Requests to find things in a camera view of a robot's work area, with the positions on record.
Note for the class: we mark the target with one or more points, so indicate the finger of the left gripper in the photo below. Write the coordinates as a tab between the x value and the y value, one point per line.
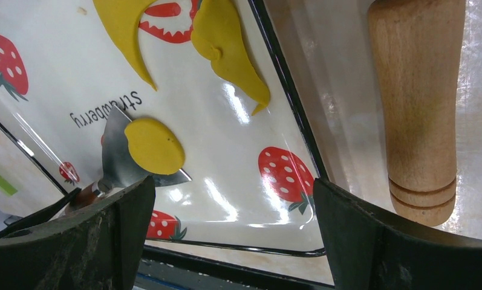
40	216

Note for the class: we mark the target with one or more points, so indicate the wooden roller pin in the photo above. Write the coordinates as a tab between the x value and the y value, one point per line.
416	49

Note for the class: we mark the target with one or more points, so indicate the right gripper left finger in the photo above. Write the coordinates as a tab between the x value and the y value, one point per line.
96	247

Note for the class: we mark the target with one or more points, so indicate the yellow dough ball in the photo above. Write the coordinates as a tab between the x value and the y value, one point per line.
154	147

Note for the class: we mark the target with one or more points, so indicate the strawberry pattern white tray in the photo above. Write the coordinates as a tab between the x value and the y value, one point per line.
249	175

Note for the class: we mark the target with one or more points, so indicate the metal scraper wooden handle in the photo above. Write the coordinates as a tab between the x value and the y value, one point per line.
119	168

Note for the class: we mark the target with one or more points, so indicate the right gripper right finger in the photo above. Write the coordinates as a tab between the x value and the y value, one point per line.
368	247

